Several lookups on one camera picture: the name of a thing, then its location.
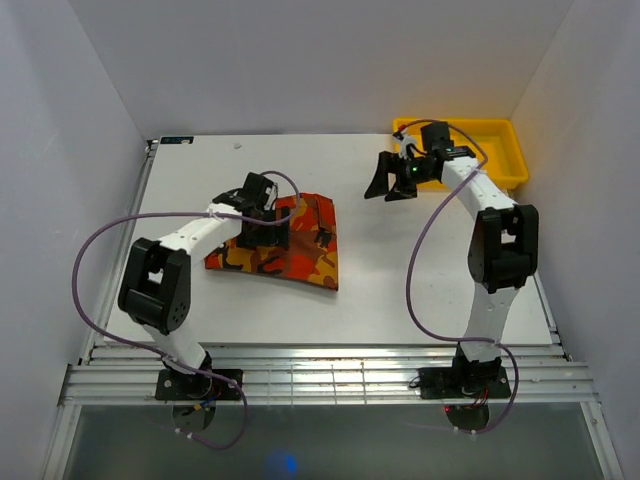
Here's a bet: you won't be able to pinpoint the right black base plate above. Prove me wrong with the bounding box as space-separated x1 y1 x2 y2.
417 367 511 400

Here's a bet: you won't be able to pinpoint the yellow plastic tray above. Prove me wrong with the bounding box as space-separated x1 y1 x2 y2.
392 117 529 192

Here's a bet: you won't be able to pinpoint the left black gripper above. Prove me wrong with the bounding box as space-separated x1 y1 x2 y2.
236 205 289 252

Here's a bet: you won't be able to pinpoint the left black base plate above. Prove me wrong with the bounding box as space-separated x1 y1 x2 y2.
154 369 241 401

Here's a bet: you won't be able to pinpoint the dark label sticker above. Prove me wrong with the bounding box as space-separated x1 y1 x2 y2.
160 136 194 145

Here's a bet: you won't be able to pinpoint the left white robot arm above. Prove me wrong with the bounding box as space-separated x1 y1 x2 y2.
117 171 301 400

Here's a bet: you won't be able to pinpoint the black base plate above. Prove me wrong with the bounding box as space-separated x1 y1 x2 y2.
417 367 511 400
154 369 241 401

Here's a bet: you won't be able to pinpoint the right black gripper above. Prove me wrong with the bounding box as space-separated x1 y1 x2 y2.
362 152 433 204

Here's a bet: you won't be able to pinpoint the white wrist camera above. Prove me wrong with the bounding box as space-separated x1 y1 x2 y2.
262 183 279 211
393 129 425 160

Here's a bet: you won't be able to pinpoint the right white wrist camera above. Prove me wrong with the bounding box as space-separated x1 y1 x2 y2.
393 129 425 160

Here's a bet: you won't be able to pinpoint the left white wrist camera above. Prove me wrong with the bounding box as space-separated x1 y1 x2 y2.
262 183 279 211

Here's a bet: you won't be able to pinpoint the orange camouflage trousers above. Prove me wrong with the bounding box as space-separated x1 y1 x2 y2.
204 193 339 291

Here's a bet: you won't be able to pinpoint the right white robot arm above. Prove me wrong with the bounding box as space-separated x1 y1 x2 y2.
364 119 539 399

